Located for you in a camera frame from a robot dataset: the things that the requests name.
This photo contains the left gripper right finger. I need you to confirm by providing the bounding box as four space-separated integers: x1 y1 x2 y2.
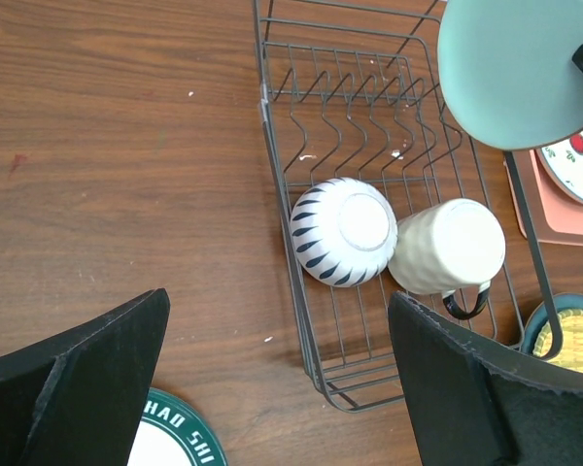
389 292 583 465

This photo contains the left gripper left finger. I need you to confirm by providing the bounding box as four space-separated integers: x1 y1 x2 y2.
0 288 170 465

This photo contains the mint green flower plate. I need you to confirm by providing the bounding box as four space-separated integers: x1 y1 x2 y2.
437 1 583 150

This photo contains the cream ceramic mug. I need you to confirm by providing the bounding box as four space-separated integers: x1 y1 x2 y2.
388 198 506 320

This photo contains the white plate green lettered rim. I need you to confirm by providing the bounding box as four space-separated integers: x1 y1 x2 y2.
127 387 228 466

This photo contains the watermelon pattern plate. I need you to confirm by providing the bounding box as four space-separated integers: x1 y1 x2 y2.
538 131 583 205

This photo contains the yellow green ribbed plate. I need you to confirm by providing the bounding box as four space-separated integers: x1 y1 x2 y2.
547 309 583 373

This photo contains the dark blue plate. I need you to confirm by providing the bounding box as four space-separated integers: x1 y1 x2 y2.
520 293 583 354

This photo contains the salmon pink tray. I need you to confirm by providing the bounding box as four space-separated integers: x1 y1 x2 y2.
514 150 583 247

